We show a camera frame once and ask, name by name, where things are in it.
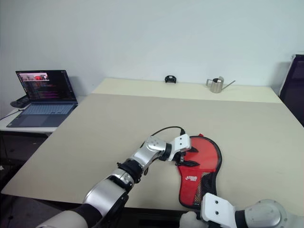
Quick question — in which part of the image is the black game controller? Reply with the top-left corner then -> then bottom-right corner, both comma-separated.
10,95 -> 30,110

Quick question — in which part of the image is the open grey laptop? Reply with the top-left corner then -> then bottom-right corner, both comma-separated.
6,69 -> 79,129

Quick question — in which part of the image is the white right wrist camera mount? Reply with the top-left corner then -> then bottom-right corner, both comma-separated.
200,192 -> 237,223

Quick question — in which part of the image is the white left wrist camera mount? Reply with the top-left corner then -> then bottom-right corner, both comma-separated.
169,134 -> 191,162

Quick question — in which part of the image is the white side table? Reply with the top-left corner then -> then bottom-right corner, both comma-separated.
0,95 -> 93,138

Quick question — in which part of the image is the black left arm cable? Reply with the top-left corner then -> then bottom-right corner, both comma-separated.
152,126 -> 186,136

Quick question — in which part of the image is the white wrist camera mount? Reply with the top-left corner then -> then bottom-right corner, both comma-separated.
169,134 -> 191,162
200,192 -> 237,223

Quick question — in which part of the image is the red mesh paddle case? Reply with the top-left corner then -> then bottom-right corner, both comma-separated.
177,133 -> 224,211

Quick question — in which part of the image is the black office chair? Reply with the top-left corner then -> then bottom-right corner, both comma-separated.
279,54 -> 304,128

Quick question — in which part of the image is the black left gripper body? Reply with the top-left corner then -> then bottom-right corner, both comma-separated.
174,149 -> 192,167

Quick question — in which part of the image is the steel watering can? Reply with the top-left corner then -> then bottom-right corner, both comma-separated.
206,76 -> 236,94

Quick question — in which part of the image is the beige robot torso shell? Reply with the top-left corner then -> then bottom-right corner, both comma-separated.
35,209 -> 89,228

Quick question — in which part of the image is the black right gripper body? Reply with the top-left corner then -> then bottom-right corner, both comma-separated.
195,208 -> 229,228

